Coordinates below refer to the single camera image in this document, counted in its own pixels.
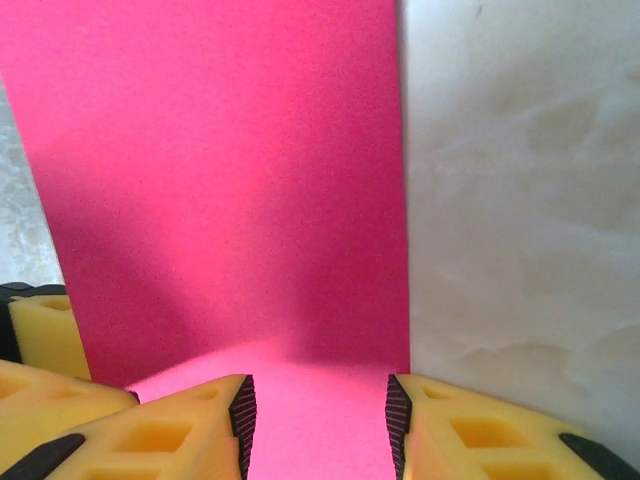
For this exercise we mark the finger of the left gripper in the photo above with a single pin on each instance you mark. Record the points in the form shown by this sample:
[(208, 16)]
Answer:
[(50, 400), (45, 340)]

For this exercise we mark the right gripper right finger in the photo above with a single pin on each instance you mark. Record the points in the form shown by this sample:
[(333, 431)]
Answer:
[(475, 440)]

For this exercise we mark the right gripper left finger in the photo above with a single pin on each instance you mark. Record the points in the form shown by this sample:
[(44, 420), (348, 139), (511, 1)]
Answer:
[(165, 440)]

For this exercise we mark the pink paper sheet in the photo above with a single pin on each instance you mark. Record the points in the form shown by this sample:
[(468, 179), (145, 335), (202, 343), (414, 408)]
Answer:
[(200, 150)]

